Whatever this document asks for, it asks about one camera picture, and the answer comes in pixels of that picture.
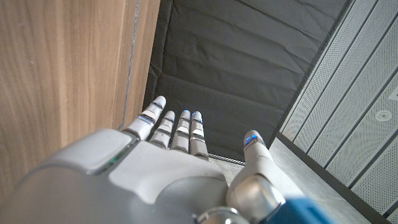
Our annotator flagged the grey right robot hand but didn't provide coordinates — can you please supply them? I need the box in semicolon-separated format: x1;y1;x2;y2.
0;95;302;224

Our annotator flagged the black curtain backdrop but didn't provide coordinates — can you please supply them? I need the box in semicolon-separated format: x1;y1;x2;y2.
141;0;357;162

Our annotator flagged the blue right wrist plug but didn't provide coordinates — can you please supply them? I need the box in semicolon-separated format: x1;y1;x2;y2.
262;197;341;224

